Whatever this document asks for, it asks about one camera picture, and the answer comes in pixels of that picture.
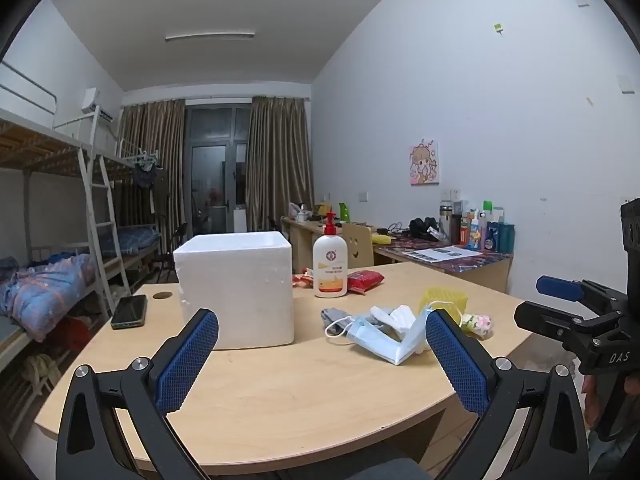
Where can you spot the brown table grommet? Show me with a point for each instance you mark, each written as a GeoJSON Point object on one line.
{"type": "Point", "coordinates": [162, 295]}

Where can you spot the large red snack packet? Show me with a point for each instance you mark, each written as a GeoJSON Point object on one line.
{"type": "Point", "coordinates": [364, 281]}

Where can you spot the olive hanging jacket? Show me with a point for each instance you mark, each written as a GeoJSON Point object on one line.
{"type": "Point", "coordinates": [161, 195]}

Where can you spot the red peanut snack packet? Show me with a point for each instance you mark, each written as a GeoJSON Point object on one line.
{"type": "Point", "coordinates": [307, 276]}

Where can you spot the yellow box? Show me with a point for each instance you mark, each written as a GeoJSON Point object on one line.
{"type": "Point", "coordinates": [325, 208]}

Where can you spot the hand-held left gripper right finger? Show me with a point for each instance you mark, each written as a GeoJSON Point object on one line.
{"type": "Point", "coordinates": [460, 360]}

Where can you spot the white pump soap bottle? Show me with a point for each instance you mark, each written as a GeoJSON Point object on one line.
{"type": "Point", "coordinates": [330, 270]}

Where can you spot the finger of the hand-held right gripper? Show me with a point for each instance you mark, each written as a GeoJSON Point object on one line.
{"type": "Point", "coordinates": [550, 322]}
{"type": "Point", "coordinates": [560, 288]}

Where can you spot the small red sachet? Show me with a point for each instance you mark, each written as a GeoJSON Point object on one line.
{"type": "Point", "coordinates": [297, 281]}

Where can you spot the dark blue hanging garment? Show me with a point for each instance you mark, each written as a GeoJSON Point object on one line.
{"type": "Point", "coordinates": [144, 176]}

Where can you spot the red bag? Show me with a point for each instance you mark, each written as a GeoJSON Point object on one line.
{"type": "Point", "coordinates": [75, 332]}

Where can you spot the white bunk bed ladder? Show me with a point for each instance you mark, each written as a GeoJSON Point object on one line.
{"type": "Point", "coordinates": [102, 225]}

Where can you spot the person's right hand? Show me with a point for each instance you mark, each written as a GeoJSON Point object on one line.
{"type": "Point", "coordinates": [591, 400]}

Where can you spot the black smartphone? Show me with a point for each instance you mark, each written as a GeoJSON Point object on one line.
{"type": "Point", "coordinates": [129, 310]}

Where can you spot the white kettle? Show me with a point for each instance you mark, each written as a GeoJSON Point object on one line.
{"type": "Point", "coordinates": [301, 214]}

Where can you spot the wooden smiley face chair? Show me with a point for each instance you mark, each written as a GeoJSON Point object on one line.
{"type": "Point", "coordinates": [357, 247]}

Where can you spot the pink cartoon wall poster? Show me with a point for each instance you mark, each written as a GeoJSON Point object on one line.
{"type": "Point", "coordinates": [424, 162]}

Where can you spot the white air conditioner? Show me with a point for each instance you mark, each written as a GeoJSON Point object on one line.
{"type": "Point", "coordinates": [92, 102]}

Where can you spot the row of toiletry bottles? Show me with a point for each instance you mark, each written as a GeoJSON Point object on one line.
{"type": "Point", "coordinates": [480, 232]}

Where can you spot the blue checked bedding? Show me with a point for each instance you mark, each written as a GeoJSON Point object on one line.
{"type": "Point", "coordinates": [137, 237]}

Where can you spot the glass balcony door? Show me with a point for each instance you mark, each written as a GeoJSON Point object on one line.
{"type": "Point", "coordinates": [215, 170]}

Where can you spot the light wooden desk with drawers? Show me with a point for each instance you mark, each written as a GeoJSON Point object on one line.
{"type": "Point", "coordinates": [300, 240]}

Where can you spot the white metal bunk bed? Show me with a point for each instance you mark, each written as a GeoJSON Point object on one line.
{"type": "Point", "coordinates": [135, 157]}
{"type": "Point", "coordinates": [45, 145]}

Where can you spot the blue orange quilt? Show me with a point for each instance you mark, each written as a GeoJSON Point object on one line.
{"type": "Point", "coordinates": [45, 285]}

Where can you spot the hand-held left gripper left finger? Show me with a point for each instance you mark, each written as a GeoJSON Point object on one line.
{"type": "Point", "coordinates": [185, 360]}

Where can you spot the printed paper sheets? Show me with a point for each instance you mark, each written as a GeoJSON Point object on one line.
{"type": "Point", "coordinates": [442, 253]}

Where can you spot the double wall socket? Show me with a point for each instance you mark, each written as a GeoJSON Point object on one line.
{"type": "Point", "coordinates": [450, 193]}

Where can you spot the white foam box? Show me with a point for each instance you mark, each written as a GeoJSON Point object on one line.
{"type": "Point", "coordinates": [235, 285]}

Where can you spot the patterned desk cloth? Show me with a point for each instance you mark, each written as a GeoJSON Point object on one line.
{"type": "Point", "coordinates": [450, 264]}

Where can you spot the wooden desk with patterned cover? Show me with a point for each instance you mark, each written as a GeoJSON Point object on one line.
{"type": "Point", "coordinates": [475, 275]}

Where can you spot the ceiling tube light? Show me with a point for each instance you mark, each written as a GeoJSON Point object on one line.
{"type": "Point", "coordinates": [210, 36]}

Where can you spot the brown curtain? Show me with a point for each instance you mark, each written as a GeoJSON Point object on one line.
{"type": "Point", "coordinates": [150, 135]}
{"type": "Point", "coordinates": [280, 160]}

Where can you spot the yellow-green plastic bag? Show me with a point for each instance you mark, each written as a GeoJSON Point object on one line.
{"type": "Point", "coordinates": [442, 300]}

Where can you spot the beige cloth bundle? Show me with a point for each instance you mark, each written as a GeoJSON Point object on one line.
{"type": "Point", "coordinates": [40, 372]}

